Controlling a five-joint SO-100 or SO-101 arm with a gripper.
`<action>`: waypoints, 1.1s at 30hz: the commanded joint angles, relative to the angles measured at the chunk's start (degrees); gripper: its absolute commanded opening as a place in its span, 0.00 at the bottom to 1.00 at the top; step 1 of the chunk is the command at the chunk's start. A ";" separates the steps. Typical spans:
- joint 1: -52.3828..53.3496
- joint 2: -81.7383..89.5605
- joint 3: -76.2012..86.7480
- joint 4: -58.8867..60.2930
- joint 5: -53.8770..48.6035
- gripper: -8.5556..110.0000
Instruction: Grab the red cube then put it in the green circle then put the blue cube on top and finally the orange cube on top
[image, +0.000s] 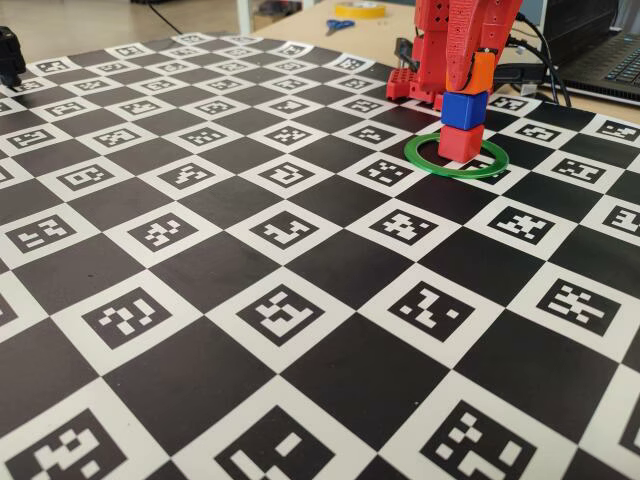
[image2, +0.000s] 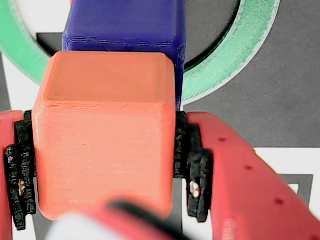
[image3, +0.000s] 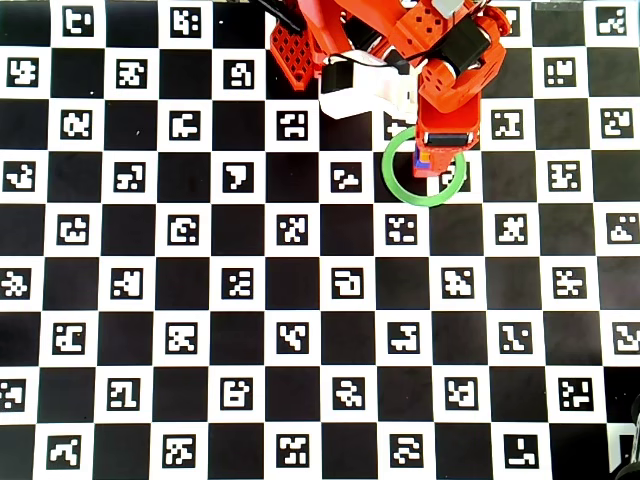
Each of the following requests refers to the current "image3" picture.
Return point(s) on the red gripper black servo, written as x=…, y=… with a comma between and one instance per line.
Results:
x=448, y=138

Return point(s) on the orange cube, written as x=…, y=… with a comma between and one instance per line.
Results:
x=424, y=155

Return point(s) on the red cube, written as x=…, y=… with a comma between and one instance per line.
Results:
x=425, y=172

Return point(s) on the red robot arm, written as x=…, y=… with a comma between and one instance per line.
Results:
x=350, y=25

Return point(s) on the black white marker checkerboard mat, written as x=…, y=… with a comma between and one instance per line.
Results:
x=300, y=300

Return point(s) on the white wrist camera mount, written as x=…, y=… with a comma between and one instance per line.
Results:
x=370, y=95

